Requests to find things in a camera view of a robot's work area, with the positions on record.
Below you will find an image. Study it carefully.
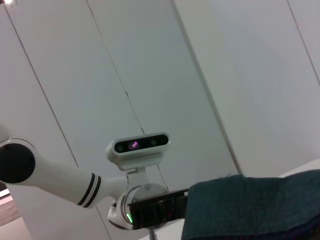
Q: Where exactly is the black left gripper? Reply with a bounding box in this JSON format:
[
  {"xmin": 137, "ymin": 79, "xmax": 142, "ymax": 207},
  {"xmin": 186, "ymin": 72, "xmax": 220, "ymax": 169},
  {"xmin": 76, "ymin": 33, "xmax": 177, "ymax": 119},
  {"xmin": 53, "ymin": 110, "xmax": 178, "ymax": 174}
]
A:
[{"xmin": 127, "ymin": 188, "xmax": 190, "ymax": 230}]

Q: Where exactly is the dark teal insulated lunch bag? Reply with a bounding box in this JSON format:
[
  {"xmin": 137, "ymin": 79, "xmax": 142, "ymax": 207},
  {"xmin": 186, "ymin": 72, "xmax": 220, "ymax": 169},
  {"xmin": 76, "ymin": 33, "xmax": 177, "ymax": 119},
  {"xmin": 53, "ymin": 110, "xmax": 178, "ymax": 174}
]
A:
[{"xmin": 181, "ymin": 169, "xmax": 320, "ymax": 240}]

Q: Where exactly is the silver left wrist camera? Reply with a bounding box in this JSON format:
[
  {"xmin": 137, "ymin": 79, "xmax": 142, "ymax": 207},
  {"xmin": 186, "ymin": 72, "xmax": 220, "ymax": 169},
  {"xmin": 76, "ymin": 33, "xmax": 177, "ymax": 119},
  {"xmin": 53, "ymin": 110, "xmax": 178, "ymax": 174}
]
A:
[{"xmin": 106, "ymin": 131, "xmax": 171, "ymax": 187}]

